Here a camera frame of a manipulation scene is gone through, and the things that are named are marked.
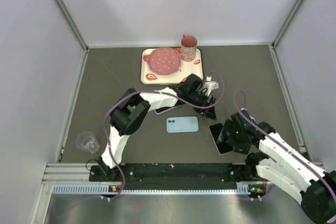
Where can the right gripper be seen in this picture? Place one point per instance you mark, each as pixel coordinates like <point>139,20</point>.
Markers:
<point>230,126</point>

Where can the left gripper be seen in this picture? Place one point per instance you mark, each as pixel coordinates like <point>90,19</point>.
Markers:
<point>209,113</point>

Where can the silver-edged black phone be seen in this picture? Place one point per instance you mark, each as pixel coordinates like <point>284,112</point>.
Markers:
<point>222,148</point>

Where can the light blue phone case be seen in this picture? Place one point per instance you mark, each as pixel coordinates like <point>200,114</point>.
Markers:
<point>182,124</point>

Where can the lavender phone case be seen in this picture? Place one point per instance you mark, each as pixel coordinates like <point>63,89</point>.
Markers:
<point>157,112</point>

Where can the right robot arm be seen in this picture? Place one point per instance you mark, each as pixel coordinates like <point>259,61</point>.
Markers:
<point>271,158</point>

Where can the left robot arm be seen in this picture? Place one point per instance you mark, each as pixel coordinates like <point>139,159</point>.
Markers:
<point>127,115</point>

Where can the strawberry print tray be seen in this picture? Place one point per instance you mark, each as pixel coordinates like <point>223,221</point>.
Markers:
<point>148,77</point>

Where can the pink polka dot plate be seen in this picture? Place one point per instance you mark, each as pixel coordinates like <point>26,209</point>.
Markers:
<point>164,61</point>

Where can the pink floral mug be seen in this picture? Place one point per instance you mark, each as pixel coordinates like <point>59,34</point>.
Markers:
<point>188,47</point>

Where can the clear glass cup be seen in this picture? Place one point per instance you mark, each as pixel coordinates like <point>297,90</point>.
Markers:
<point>87,142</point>

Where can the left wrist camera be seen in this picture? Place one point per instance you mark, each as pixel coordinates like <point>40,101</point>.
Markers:
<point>209,86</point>

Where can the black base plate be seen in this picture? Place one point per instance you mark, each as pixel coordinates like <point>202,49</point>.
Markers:
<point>164,176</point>

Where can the slotted cable duct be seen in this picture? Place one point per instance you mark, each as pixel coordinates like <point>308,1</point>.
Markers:
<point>93,188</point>

